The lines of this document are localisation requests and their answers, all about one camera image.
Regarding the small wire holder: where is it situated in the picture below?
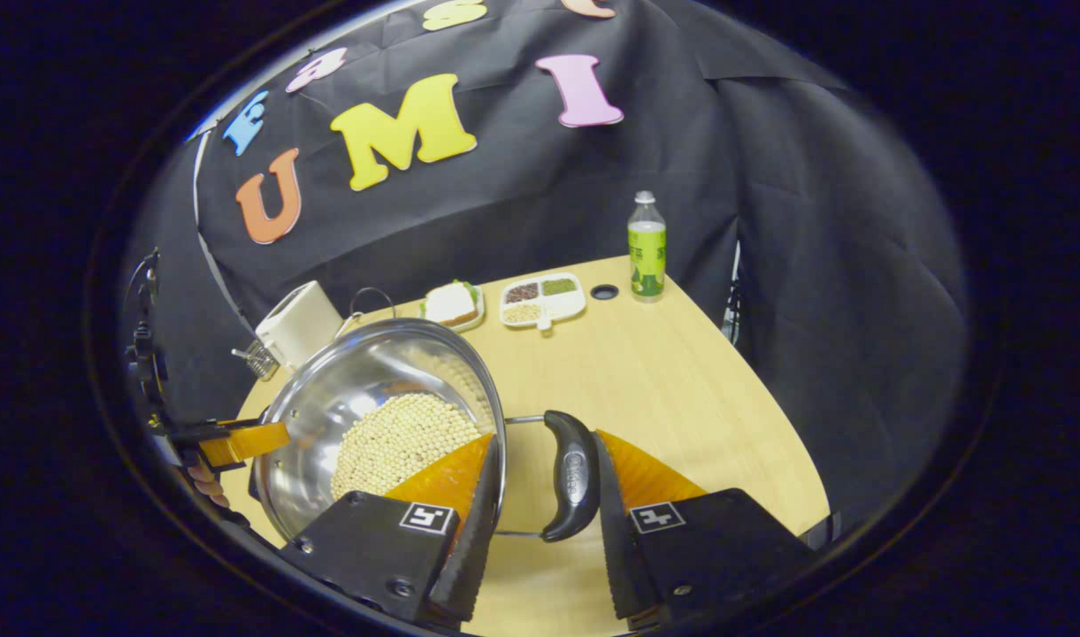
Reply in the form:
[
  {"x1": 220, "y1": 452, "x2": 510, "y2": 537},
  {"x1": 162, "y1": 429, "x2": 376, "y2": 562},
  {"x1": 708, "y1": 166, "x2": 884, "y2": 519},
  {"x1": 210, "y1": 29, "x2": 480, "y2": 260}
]
[{"x1": 233, "y1": 341, "x2": 280, "y2": 381}]

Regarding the sandwich on plate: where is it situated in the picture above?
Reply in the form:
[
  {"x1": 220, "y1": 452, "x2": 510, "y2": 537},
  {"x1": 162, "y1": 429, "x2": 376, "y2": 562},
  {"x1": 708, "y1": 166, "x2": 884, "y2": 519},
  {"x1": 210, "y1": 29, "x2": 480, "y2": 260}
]
[{"x1": 418, "y1": 280, "x2": 486, "y2": 333}]

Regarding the white toaster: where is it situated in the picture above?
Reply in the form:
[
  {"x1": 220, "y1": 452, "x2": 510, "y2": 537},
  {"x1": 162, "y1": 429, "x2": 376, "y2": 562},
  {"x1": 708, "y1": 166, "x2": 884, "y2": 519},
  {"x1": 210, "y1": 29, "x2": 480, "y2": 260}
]
[{"x1": 255, "y1": 280, "x2": 344, "y2": 372}]

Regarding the steel pot with black handle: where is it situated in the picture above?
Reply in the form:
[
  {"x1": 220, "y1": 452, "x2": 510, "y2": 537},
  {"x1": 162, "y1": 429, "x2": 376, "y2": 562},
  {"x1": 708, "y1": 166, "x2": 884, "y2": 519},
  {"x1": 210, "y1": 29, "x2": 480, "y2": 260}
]
[{"x1": 249, "y1": 318, "x2": 602, "y2": 543}]

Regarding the black power cable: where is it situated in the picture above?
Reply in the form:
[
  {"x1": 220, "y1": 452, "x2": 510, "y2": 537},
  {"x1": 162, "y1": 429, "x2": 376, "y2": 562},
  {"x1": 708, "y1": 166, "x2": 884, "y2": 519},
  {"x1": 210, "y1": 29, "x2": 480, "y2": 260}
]
[{"x1": 336, "y1": 287, "x2": 397, "y2": 337}]

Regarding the white divided tray with beans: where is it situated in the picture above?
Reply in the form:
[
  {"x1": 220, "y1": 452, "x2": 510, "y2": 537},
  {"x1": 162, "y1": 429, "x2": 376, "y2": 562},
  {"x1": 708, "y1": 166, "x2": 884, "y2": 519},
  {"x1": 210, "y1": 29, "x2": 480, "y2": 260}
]
[{"x1": 500, "y1": 272, "x2": 586, "y2": 331}]

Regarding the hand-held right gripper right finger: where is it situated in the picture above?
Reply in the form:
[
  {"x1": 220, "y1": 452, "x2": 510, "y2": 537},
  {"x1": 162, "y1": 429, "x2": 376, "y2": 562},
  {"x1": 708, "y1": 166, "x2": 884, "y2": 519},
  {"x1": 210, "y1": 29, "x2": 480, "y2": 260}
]
[{"x1": 593, "y1": 430, "x2": 815, "y2": 631}]

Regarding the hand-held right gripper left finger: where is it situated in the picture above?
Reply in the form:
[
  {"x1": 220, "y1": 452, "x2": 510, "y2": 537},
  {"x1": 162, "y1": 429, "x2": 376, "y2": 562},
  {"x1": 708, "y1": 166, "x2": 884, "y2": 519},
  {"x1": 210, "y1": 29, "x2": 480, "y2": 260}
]
[{"x1": 279, "y1": 432, "x2": 505, "y2": 631}]

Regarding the green label drink bottle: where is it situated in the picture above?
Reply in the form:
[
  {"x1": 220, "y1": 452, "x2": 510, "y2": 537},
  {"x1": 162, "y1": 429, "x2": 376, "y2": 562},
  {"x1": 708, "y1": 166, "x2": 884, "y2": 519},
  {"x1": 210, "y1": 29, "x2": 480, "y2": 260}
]
[{"x1": 628, "y1": 190, "x2": 667, "y2": 303}]

